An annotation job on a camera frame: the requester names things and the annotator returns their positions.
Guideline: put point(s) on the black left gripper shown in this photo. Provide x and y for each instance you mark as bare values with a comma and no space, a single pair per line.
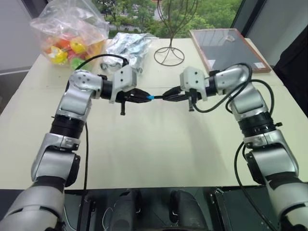
122,96

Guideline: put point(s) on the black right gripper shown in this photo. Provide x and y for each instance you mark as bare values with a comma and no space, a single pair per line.
193,94

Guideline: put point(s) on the blue marker cap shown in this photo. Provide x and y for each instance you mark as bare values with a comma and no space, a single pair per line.
150,97

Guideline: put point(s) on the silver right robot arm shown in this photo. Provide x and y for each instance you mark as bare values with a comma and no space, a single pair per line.
250,101

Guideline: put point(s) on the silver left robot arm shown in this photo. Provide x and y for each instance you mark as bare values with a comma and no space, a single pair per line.
72,101

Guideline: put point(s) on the crumpled silver foil bag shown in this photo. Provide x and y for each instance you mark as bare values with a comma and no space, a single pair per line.
130,45

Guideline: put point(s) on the wood framed dark board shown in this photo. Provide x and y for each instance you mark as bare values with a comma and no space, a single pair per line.
228,50

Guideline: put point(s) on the clear bag of colourful toys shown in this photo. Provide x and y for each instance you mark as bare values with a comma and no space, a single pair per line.
60,29

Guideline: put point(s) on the dark rounded shape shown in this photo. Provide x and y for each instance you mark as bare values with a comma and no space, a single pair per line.
128,209

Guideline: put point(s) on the black chair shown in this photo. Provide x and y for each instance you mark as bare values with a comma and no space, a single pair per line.
293,72

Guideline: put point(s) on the black flat box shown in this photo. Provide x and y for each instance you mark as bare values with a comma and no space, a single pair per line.
240,211

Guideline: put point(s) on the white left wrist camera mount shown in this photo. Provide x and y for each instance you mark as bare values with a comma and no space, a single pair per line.
124,78

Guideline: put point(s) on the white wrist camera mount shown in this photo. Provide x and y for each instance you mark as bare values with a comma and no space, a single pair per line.
124,78
192,77

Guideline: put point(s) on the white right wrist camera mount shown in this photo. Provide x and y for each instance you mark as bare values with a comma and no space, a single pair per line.
192,77

